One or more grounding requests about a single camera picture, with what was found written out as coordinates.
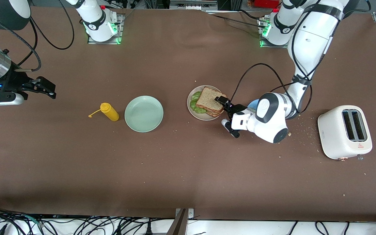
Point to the red background box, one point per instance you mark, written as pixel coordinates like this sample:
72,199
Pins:
266,3

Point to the white two-slot toaster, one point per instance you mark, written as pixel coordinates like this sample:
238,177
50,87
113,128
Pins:
333,137

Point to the green lettuce leaf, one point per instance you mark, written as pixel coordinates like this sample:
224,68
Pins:
196,105

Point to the grey metal background box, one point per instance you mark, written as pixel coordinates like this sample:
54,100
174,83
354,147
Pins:
193,4

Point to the brown crusted bread slice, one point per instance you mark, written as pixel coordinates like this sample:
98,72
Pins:
214,113
209,99

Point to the blue plate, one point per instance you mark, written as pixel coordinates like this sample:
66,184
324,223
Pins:
252,104

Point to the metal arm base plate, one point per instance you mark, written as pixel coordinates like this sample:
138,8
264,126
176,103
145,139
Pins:
263,44
120,31

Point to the grey metal table bracket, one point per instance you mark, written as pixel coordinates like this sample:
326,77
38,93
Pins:
180,222

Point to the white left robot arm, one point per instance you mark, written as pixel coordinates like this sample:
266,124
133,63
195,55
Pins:
308,49

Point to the beige plate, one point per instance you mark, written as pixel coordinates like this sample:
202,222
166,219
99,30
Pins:
191,109

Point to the mint green plate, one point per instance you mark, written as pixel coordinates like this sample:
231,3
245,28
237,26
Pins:
144,114

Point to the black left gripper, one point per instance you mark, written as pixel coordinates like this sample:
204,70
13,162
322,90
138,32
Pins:
237,108

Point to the yellow mustard squeeze bottle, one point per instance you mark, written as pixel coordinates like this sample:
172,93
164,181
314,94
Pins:
109,112

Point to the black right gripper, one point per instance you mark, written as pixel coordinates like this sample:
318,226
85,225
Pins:
12,81

